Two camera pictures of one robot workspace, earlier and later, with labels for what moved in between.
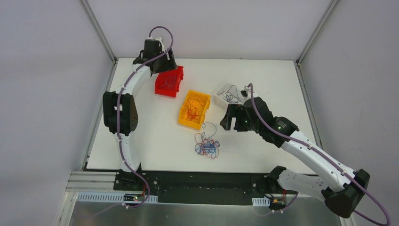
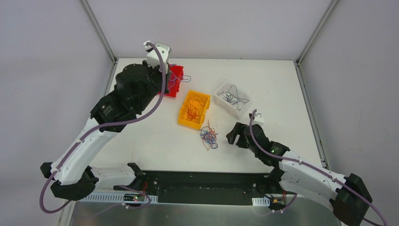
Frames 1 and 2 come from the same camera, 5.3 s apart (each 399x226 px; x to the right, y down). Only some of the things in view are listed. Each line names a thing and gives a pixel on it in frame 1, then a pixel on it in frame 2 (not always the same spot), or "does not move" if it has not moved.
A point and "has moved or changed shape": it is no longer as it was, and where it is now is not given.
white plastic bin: [229, 93] does not move
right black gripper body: [236, 117] → [242, 135]
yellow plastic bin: [193, 108] does not move
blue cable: [166, 81] has moved or changed shape
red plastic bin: [167, 83] does not move
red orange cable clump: [193, 115] does not move
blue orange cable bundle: [208, 147] has moved or changed shape
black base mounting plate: [202, 187] does not move
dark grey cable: [231, 95] does not move
